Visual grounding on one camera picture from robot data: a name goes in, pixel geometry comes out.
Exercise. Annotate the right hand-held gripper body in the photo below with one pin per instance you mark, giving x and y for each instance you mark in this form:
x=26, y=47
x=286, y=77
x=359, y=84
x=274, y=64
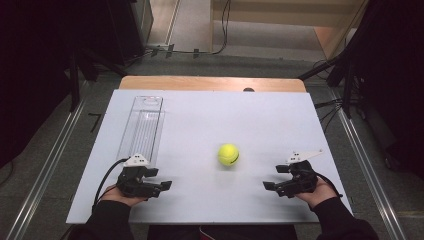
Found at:
x=301, y=181

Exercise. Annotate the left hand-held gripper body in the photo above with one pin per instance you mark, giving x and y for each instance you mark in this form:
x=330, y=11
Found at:
x=133, y=183

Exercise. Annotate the clear plastic container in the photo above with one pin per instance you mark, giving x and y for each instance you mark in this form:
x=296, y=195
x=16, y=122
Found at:
x=143, y=126

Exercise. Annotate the yellow tennis ball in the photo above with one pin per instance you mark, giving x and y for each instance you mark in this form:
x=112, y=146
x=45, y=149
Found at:
x=228, y=155

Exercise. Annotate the person's left hand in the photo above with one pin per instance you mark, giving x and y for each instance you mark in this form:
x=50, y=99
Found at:
x=124, y=200

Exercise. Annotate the person's right hand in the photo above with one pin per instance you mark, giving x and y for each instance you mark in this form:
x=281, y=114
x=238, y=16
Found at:
x=320, y=196

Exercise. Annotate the white table board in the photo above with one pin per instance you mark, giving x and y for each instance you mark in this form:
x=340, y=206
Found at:
x=233, y=116

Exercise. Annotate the black table grommet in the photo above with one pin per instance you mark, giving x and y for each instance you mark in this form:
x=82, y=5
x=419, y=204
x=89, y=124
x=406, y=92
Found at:
x=248, y=89

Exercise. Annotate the wooden table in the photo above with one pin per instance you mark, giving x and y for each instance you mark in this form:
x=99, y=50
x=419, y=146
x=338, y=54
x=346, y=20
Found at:
x=200, y=83

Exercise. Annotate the black metal stand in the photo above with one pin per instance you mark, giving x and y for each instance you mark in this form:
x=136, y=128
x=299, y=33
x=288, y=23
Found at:
x=346, y=86
x=75, y=86

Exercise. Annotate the dark curtain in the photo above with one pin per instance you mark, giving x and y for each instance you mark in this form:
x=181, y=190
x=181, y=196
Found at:
x=393, y=83
x=33, y=66

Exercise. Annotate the light wooden shelf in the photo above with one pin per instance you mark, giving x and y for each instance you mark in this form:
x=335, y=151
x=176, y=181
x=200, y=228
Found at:
x=283, y=13

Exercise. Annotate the aluminium floor rail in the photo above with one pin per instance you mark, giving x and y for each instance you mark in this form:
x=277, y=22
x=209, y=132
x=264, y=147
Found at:
x=366, y=173
x=53, y=163

